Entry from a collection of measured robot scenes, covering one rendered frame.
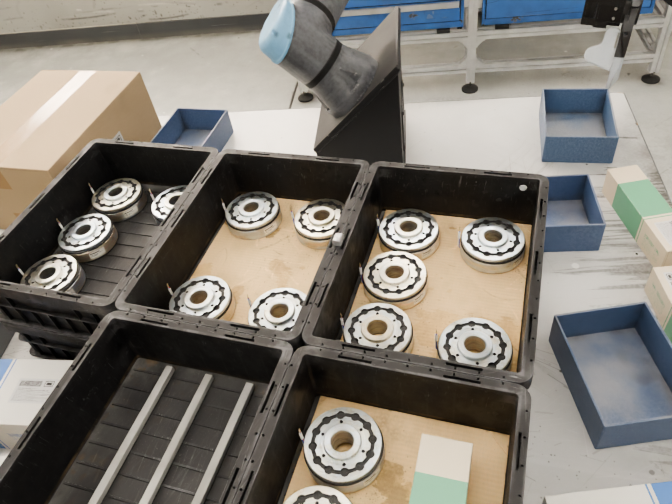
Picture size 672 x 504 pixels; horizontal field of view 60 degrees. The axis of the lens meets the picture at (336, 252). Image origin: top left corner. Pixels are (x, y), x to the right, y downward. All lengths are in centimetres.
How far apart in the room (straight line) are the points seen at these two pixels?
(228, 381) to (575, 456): 52
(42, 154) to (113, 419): 67
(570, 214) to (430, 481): 73
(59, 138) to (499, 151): 100
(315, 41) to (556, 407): 81
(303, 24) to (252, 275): 52
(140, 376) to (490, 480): 53
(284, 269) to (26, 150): 68
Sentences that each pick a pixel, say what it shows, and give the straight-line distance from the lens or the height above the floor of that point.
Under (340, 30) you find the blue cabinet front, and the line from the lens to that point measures 290.
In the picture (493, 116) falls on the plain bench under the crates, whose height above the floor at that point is 70.
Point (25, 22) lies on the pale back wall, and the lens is 456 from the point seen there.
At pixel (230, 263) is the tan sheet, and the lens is 105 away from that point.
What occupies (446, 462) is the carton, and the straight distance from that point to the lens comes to 73.
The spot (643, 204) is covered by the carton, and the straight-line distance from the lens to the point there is 125.
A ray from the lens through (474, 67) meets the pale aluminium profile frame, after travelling 295.
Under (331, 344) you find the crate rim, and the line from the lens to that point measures 77.
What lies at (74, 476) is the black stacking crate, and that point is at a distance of 92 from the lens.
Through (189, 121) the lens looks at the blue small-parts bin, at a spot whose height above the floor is 73.
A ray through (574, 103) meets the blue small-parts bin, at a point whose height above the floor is 73.
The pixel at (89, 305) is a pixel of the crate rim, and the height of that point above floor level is 93.
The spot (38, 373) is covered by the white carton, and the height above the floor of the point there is 79.
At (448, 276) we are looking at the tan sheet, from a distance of 96.
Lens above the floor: 155
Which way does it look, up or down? 45 degrees down
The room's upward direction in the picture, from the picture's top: 10 degrees counter-clockwise
